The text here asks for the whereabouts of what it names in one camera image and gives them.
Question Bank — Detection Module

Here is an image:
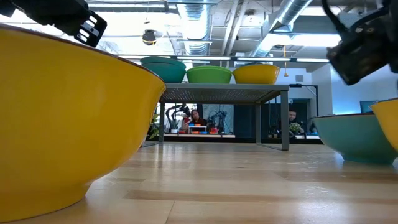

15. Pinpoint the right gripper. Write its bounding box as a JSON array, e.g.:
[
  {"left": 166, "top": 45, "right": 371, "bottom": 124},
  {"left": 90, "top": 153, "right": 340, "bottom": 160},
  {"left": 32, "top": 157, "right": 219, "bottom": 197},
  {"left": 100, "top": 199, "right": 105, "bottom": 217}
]
[{"left": 326, "top": 9, "right": 398, "bottom": 86}]

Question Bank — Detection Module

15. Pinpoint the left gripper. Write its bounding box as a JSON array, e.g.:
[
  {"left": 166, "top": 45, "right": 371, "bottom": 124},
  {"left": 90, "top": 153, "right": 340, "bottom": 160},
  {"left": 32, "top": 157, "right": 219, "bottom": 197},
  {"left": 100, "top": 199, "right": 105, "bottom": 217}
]
[{"left": 0, "top": 0, "right": 108, "bottom": 47}]

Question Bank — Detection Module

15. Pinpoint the yellow hanging pendant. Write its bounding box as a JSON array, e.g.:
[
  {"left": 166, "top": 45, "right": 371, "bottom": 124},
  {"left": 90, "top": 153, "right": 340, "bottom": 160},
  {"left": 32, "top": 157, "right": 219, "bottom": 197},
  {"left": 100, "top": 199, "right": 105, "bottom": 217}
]
[{"left": 282, "top": 45, "right": 289, "bottom": 78}]

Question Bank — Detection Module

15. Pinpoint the small background potted plant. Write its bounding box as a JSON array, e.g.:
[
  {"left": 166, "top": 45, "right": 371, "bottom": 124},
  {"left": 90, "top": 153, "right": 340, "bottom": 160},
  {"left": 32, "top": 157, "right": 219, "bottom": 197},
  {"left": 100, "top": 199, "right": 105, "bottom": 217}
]
[{"left": 289, "top": 122, "right": 303, "bottom": 135}]

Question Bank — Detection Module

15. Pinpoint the small potted green plant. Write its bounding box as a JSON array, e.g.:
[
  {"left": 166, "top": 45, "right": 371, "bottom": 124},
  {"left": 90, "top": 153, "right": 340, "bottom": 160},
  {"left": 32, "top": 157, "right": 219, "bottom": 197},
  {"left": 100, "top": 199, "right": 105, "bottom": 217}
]
[{"left": 150, "top": 113, "right": 160, "bottom": 140}]

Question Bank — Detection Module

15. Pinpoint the grey perforated metal shelf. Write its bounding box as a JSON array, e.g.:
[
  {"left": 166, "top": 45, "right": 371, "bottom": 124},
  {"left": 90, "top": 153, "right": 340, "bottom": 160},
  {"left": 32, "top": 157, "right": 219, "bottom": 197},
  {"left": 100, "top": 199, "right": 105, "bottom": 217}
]
[{"left": 157, "top": 82, "right": 290, "bottom": 152}]

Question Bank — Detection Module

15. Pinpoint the white background box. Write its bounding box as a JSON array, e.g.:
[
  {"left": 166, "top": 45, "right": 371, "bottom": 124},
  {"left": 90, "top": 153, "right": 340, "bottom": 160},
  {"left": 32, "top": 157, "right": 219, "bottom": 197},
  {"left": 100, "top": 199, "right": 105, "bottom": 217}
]
[{"left": 188, "top": 125, "right": 208, "bottom": 134}]

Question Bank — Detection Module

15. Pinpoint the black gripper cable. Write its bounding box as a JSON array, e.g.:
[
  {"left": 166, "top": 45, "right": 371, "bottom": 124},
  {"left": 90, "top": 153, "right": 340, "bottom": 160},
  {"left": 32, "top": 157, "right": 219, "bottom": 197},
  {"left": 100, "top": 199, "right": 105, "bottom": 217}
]
[{"left": 321, "top": 0, "right": 348, "bottom": 34}]

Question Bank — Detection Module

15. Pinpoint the wall monitor screen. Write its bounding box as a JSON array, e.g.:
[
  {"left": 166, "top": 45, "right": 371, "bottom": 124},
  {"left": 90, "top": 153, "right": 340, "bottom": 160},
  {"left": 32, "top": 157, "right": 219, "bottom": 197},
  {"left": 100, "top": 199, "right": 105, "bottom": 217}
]
[{"left": 359, "top": 100, "right": 374, "bottom": 114}]

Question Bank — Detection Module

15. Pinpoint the black metal frame stand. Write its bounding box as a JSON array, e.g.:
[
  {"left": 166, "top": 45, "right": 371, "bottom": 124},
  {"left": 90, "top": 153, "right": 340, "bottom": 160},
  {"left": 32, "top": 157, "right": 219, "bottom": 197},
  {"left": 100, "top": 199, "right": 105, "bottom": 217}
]
[{"left": 289, "top": 83, "right": 319, "bottom": 125}]

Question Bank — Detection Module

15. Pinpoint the smooth silver ventilation duct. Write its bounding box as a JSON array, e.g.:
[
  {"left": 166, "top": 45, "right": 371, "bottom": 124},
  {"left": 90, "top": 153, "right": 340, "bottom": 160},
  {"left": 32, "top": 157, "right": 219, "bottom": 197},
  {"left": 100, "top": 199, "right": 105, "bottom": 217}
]
[{"left": 250, "top": 0, "right": 313, "bottom": 58}]

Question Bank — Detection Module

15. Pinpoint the black overhead camera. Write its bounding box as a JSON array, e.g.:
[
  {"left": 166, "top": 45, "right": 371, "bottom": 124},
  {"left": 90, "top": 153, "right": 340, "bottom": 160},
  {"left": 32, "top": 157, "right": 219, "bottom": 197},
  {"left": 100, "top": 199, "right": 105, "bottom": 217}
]
[{"left": 142, "top": 29, "right": 157, "bottom": 47}]

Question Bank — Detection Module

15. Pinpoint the ribbed silver ventilation duct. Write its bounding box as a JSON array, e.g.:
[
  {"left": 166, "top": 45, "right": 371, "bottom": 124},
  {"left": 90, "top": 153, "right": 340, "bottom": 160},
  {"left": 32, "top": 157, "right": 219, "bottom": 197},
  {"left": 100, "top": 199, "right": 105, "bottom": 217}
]
[{"left": 177, "top": 2, "right": 213, "bottom": 57}]

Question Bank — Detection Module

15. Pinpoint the black aluminium table frame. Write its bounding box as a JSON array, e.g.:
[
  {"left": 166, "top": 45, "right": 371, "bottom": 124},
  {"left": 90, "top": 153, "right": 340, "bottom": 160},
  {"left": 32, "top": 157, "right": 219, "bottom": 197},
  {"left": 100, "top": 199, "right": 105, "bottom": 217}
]
[{"left": 146, "top": 136, "right": 324, "bottom": 146}]

